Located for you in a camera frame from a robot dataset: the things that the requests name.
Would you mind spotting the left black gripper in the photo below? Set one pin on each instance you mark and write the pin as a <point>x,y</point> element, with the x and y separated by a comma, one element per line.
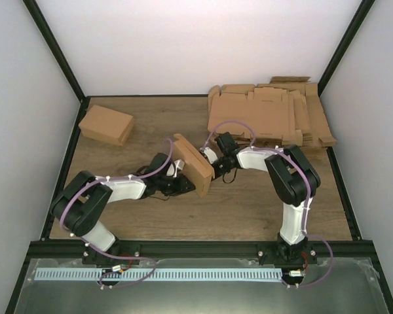
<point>181,186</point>

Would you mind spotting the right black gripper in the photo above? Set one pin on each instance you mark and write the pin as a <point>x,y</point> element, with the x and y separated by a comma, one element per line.
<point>215,176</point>

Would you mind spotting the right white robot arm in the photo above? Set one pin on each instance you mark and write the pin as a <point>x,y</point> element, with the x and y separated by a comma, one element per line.
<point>294,179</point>

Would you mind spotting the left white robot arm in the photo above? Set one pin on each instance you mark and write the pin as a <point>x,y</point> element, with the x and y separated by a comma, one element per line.
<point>80,205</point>

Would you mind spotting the folded brown cardboard box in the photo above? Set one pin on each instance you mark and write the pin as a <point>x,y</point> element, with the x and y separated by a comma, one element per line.
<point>106,125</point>

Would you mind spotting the stack of flat cardboard blanks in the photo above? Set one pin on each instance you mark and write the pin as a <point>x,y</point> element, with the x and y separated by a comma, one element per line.
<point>286,110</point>

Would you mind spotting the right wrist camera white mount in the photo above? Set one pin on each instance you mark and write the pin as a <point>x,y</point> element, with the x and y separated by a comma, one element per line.
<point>209,154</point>

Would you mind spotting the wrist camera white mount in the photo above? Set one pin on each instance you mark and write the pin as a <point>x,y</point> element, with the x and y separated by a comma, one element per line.
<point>175,168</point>
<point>209,154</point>

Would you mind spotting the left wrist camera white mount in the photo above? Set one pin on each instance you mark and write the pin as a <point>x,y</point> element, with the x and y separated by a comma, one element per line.
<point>175,168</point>

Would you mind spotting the black aluminium frame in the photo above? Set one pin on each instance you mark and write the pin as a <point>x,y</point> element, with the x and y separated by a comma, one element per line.
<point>47,247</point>

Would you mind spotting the light blue slotted cable duct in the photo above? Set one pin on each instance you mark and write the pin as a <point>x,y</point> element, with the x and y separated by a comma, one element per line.
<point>163,274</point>

